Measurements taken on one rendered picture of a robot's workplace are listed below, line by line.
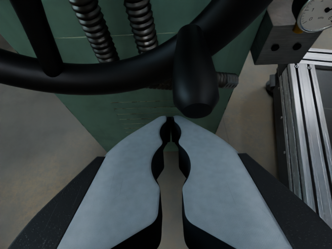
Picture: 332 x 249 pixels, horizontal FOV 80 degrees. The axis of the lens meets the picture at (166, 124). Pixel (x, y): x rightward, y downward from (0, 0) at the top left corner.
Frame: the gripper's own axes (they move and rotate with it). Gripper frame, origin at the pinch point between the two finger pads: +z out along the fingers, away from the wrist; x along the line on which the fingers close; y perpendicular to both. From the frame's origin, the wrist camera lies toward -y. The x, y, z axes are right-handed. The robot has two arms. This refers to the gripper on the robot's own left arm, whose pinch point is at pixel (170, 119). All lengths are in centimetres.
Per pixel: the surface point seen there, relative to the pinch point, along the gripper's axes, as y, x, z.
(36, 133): 44, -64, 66
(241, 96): 36, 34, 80
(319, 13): -3.8, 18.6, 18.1
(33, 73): -1.4, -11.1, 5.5
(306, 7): -4.6, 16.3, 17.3
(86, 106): 17.3, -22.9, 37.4
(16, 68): -2.0, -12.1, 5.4
